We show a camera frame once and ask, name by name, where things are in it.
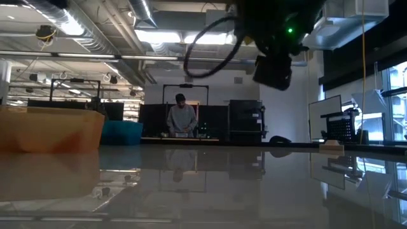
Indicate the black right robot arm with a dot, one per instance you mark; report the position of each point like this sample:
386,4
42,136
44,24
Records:
270,9

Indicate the black cabinet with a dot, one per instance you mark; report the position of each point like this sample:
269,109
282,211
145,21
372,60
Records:
245,121

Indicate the long grey ceiling pipe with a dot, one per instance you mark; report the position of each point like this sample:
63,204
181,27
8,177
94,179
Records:
95,56

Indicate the whiteboard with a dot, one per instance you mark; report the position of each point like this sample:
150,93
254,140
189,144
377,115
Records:
322,111

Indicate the black rounded object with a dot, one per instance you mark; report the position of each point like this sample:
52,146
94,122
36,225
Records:
280,140

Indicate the fluorescent ceiling light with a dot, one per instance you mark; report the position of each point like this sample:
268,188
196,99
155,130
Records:
159,37
210,38

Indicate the grey ceiling unit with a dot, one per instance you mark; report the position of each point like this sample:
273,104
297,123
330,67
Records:
214,16

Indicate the black perforated cart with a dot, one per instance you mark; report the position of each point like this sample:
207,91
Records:
341,127

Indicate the white column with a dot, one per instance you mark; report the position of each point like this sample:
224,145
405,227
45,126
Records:
4,82

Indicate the person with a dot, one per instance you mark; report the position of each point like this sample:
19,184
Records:
96,103
182,119

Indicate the orange plastic tray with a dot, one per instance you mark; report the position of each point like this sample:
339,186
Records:
47,130

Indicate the blue plastic tray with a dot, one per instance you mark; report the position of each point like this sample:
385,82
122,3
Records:
122,133

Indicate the black gantry frame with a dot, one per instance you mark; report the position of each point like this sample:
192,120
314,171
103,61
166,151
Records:
186,85
76,80

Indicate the black table frame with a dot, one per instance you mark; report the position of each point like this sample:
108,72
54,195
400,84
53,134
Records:
241,145

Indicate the round silver air duct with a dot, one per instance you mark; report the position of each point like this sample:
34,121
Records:
143,12

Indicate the grey wall vent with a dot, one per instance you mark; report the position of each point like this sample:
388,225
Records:
189,80

